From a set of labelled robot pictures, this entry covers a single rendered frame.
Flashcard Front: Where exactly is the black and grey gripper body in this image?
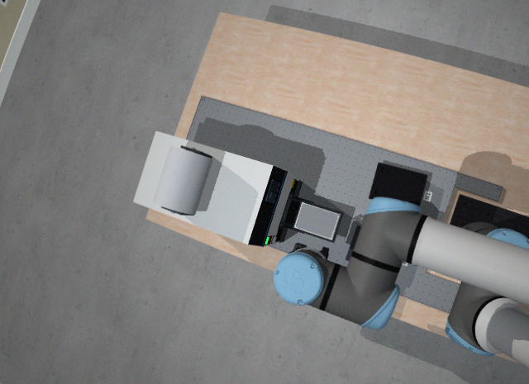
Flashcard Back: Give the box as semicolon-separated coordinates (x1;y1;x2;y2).
289;243;329;260

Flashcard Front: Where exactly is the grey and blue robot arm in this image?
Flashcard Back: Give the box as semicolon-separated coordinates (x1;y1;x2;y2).
274;197;529;369

